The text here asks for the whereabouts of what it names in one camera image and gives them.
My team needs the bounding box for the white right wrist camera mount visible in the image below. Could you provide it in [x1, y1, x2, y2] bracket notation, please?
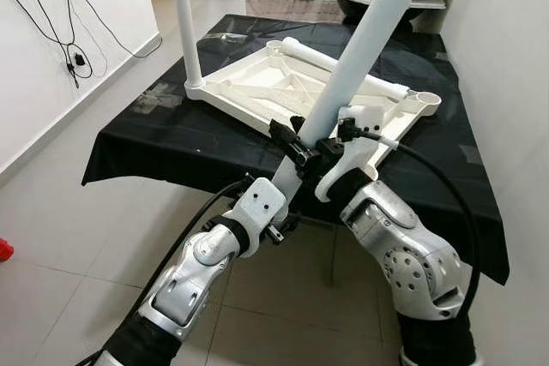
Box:
[313, 105, 389, 204]

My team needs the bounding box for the thin hanging wall cable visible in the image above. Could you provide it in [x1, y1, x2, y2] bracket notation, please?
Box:
[0, 0, 94, 88]
[51, 0, 142, 60]

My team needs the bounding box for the cloth covered low bench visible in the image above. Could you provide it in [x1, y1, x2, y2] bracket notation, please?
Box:
[246, 0, 344, 24]

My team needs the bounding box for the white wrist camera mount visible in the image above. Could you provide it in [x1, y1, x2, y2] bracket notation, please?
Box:
[223, 176, 290, 234]
[313, 105, 389, 204]

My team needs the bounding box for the white children table top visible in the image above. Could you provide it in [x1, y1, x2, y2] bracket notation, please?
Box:
[184, 38, 443, 170]

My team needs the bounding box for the black table cloth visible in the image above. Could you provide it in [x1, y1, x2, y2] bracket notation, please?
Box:
[81, 13, 511, 285]

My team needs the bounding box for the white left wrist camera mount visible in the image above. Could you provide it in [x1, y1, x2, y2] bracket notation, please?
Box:
[223, 176, 290, 234]

